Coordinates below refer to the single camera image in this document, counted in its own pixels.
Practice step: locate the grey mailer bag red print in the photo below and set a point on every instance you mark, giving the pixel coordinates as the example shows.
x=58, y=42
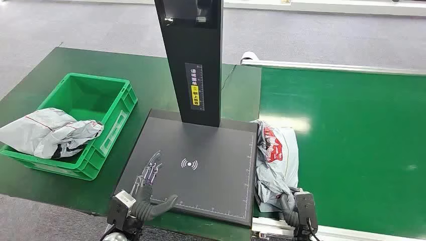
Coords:
x=276, y=166

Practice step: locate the grey crumpled mailer bag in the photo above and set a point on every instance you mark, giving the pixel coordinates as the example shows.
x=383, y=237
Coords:
x=43, y=133

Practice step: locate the silver conveyor frame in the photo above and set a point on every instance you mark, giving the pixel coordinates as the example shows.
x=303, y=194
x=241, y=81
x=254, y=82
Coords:
x=332, y=67

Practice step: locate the green conveyor belt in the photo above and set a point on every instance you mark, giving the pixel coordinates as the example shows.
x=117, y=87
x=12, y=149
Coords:
x=349, y=139

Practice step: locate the green plastic crate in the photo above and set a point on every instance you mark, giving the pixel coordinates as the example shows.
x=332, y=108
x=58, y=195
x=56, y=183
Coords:
x=83, y=96

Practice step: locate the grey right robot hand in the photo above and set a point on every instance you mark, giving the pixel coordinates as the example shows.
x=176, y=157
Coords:
x=287, y=199

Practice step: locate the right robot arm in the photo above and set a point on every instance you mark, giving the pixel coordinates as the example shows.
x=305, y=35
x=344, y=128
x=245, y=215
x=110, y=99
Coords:
x=291, y=216

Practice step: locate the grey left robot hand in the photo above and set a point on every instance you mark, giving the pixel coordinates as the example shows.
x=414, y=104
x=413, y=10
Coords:
x=146, y=193

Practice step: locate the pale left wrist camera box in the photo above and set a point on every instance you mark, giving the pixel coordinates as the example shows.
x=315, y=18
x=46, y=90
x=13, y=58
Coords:
x=121, y=206

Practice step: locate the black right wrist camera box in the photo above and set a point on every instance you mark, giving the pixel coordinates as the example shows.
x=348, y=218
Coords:
x=306, y=209

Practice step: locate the dark green table mat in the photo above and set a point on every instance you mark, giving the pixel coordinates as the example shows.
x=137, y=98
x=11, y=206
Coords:
x=149, y=83

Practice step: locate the white conveyor roller end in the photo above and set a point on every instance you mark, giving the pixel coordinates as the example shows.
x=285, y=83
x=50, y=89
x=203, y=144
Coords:
x=249, y=56

